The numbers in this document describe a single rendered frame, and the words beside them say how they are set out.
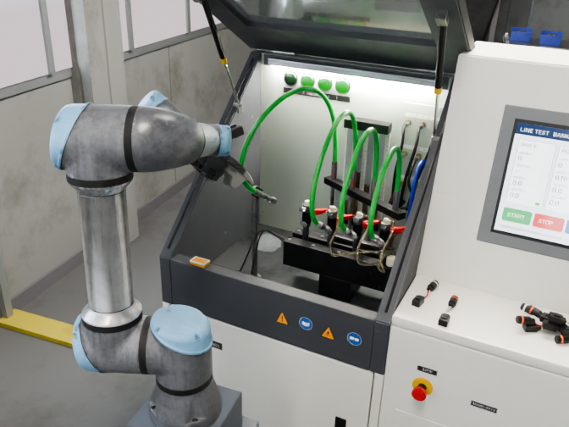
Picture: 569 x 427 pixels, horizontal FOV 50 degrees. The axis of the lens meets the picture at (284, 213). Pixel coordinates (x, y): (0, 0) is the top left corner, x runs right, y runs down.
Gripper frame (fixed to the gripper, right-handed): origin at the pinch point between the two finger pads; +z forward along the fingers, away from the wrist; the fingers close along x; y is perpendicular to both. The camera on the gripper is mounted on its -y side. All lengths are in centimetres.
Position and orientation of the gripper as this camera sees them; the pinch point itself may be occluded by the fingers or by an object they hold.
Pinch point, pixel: (249, 178)
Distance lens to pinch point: 167.7
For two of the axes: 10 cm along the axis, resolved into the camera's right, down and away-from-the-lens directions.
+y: -5.8, 8.0, -1.5
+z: 6.6, 5.7, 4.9
